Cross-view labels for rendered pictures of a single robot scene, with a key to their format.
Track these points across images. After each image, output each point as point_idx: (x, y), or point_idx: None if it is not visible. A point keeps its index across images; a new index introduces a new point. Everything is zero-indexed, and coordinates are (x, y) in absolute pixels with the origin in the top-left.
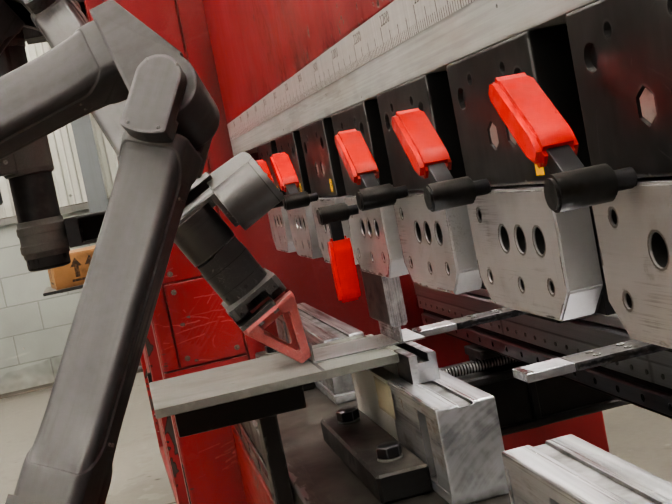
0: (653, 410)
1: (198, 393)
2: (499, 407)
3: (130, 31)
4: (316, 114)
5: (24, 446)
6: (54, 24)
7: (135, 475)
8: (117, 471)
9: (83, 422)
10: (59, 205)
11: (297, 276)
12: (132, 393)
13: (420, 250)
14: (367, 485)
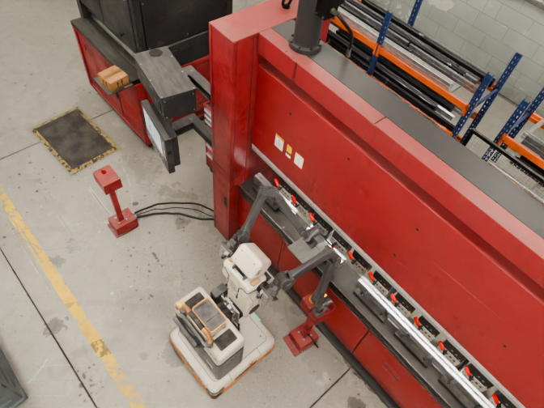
0: None
1: (304, 257)
2: None
3: (334, 254)
4: (326, 221)
5: None
6: (280, 201)
7: (76, 87)
8: (64, 82)
9: (324, 291)
10: None
11: (257, 164)
12: (7, 3)
13: (355, 265)
14: (323, 261)
